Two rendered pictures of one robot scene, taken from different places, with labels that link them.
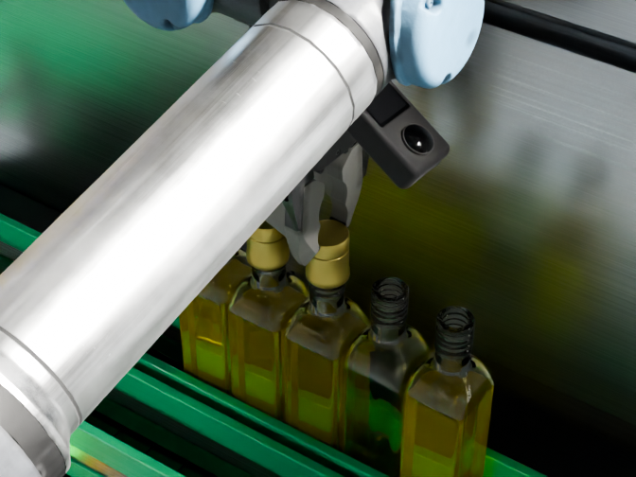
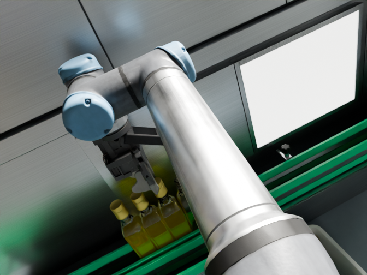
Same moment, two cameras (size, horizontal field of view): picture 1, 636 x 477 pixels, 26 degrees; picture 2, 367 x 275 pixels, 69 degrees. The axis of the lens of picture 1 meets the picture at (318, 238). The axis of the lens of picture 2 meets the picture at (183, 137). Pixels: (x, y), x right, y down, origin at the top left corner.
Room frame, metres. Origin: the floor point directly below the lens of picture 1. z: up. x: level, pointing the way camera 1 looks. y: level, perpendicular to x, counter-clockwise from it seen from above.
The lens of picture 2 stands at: (0.35, 0.25, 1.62)
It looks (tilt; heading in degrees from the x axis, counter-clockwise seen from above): 34 degrees down; 320
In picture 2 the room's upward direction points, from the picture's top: 22 degrees counter-clockwise
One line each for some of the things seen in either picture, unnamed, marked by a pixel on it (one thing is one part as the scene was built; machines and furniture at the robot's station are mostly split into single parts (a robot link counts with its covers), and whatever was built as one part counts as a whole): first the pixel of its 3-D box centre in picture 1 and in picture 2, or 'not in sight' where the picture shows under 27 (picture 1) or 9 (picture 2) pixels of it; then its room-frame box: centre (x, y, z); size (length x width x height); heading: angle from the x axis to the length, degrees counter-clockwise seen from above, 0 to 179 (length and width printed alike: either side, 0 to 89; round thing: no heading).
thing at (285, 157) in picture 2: not in sight; (283, 157); (0.66, -0.39, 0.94); 0.07 x 0.04 x 0.13; 146
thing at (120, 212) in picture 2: not in sight; (119, 209); (0.89, 0.09, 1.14); 0.04 x 0.04 x 0.04
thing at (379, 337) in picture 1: (389, 310); (182, 185); (0.79, -0.06, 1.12); 0.03 x 0.03 x 0.05
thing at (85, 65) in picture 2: not in sight; (89, 87); (0.83, 0.01, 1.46); 0.09 x 0.08 x 0.11; 143
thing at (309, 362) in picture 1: (326, 394); (178, 223); (0.82, -0.01, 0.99); 0.06 x 0.06 x 0.21; 57
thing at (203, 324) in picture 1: (221, 341); (142, 241); (0.89, 0.09, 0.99); 0.06 x 0.06 x 0.21; 57
